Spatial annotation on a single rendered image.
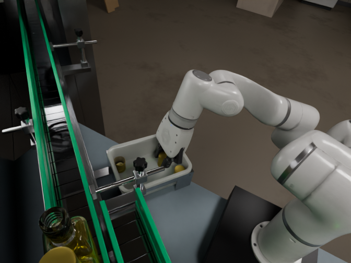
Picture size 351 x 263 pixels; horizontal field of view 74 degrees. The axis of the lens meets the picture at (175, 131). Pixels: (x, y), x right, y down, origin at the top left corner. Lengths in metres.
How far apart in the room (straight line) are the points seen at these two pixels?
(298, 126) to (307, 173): 0.27
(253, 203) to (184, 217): 0.20
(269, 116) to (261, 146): 1.45
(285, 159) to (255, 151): 1.58
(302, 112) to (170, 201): 0.45
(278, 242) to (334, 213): 0.18
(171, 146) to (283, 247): 0.34
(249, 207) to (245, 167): 1.18
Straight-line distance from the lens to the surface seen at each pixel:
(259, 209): 0.74
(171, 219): 0.72
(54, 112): 0.83
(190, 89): 0.54
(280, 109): 0.65
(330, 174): 0.46
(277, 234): 0.59
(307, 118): 0.71
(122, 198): 0.60
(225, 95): 0.55
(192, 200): 0.76
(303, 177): 0.45
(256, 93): 0.68
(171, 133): 0.61
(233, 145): 2.00
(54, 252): 0.27
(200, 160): 1.81
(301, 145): 0.47
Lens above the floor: 1.41
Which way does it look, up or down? 46 degrees down
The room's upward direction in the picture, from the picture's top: 10 degrees clockwise
